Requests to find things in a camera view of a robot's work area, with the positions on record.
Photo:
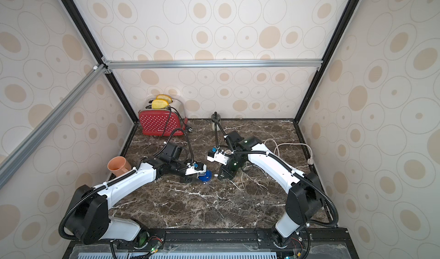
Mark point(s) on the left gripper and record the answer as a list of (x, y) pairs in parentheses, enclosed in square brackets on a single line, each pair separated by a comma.
[(186, 179)]

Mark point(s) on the black corner post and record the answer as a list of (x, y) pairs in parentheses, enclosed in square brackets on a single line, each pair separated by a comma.
[(344, 20), (95, 50)]

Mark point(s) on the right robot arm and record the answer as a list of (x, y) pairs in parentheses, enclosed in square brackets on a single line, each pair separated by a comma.
[(306, 201)]

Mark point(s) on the white slotted cable duct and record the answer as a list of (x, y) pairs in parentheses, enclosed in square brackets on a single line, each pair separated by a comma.
[(176, 255)]

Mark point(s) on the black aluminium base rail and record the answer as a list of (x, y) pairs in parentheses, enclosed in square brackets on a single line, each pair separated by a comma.
[(309, 244)]

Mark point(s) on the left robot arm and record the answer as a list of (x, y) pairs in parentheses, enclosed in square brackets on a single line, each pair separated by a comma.
[(87, 217)]

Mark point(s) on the right black corner post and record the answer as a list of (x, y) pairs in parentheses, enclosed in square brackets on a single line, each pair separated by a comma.
[(344, 20)]

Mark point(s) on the rear yellow toast slice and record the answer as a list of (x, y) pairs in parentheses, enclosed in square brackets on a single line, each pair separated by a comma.
[(165, 97)]

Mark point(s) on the horizontal silver frame bar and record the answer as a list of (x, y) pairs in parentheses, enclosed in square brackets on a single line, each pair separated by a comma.
[(204, 64)]

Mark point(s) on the blue electric shaver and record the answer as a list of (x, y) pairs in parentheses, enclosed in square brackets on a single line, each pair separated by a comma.
[(205, 177)]

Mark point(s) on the left silver frame bar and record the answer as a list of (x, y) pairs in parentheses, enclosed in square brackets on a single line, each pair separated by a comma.
[(19, 156)]

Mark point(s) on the red polka dot toaster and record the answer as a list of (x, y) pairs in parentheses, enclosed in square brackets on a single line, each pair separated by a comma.
[(163, 122)]

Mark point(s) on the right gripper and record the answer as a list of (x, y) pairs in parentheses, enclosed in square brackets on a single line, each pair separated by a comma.
[(226, 169)]

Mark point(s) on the left black corner post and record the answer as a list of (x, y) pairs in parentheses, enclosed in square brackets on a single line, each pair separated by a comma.
[(95, 50)]

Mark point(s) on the orange plastic cup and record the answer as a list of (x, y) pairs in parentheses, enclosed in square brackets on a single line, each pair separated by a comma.
[(118, 166)]

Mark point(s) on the yellow toast slice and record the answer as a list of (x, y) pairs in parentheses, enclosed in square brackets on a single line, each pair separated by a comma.
[(159, 104), (165, 97)]

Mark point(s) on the glass jar with black lid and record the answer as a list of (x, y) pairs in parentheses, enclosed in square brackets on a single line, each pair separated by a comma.
[(215, 117)]

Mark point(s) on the front yellow toast slice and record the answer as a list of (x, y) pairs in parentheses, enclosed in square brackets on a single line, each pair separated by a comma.
[(159, 104)]

